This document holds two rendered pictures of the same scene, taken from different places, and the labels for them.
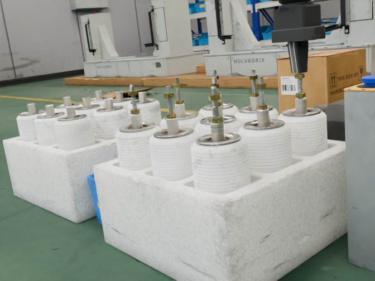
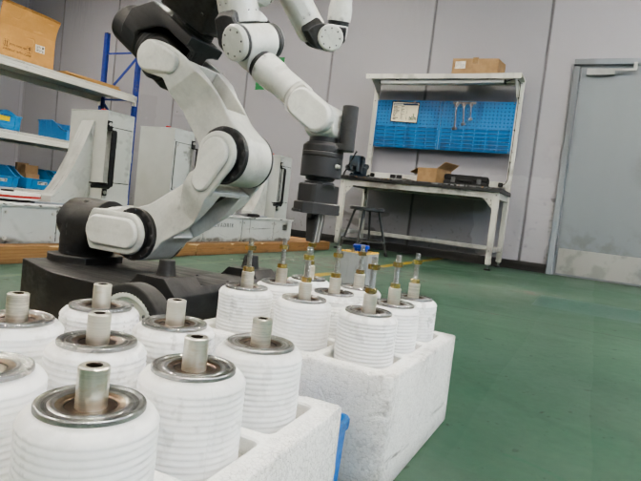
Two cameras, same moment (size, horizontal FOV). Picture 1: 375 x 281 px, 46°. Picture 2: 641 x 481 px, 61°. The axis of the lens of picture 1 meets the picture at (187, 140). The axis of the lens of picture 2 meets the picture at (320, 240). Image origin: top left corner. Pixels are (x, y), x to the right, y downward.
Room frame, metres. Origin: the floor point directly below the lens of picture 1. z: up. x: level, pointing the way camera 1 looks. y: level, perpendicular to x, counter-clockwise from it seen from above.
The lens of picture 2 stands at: (1.32, 0.86, 0.41)
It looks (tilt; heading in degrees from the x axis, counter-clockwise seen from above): 4 degrees down; 246
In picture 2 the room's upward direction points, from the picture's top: 7 degrees clockwise
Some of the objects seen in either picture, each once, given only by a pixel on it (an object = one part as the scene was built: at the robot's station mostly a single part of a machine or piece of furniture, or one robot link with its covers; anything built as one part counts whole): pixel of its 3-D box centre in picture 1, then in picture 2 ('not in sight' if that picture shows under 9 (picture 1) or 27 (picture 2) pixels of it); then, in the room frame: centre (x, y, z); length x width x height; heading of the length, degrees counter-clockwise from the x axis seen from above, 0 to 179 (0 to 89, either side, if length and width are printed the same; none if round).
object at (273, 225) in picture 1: (225, 194); (323, 376); (0.87, -0.07, 0.09); 0.39 x 0.39 x 0.18; 40
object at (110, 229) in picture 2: not in sight; (138, 232); (1.17, -0.77, 0.28); 0.21 x 0.20 x 0.13; 130
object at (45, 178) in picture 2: not in sight; (27, 177); (1.87, -5.53, 0.36); 0.50 x 0.38 x 0.21; 131
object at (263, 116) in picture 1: (263, 117); (359, 282); (0.78, -0.14, 0.26); 0.02 x 0.02 x 0.03
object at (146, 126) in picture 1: (137, 127); (368, 312); (0.89, 0.10, 0.25); 0.08 x 0.08 x 0.01
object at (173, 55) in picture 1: (137, 39); not in sight; (4.91, 0.42, 0.45); 1.61 x 0.57 x 0.74; 40
